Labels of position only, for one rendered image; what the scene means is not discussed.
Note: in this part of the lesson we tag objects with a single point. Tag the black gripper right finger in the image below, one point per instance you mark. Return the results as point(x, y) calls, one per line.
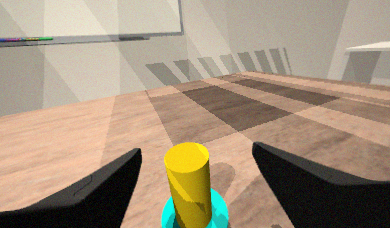
point(314, 195)

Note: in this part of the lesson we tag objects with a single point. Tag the cyan circle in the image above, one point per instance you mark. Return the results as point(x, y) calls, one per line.
point(219, 213)

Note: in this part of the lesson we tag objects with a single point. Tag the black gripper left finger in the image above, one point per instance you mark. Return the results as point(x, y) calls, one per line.
point(99, 200)

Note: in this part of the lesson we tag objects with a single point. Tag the yellow cylinder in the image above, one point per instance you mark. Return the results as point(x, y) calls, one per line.
point(188, 171)

